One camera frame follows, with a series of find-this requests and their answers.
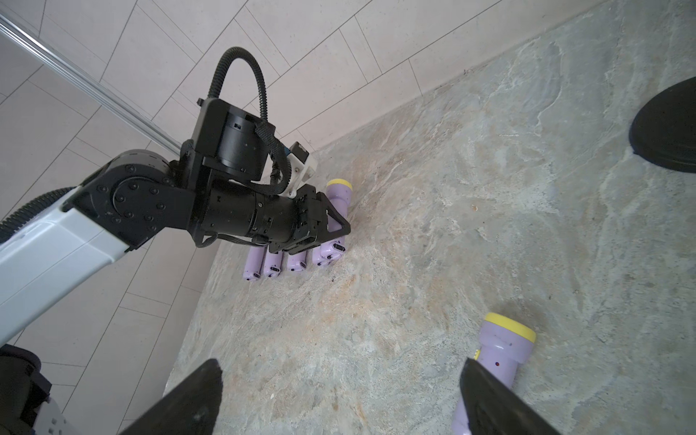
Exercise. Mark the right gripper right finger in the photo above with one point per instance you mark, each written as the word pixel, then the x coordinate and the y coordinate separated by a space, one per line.
pixel 487 406

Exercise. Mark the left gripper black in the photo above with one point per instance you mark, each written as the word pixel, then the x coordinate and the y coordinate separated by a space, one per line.
pixel 243 216

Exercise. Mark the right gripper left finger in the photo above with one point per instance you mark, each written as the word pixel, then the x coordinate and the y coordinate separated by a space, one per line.
pixel 192 407

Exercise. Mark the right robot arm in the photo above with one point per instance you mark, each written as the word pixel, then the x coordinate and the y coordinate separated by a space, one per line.
pixel 26 404

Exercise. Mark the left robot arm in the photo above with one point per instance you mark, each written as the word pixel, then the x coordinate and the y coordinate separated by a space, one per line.
pixel 60 239

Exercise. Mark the black round stand base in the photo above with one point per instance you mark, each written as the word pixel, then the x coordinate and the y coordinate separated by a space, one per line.
pixel 663 131

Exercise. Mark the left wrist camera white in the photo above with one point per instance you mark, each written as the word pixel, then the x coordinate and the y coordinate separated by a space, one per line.
pixel 292 168

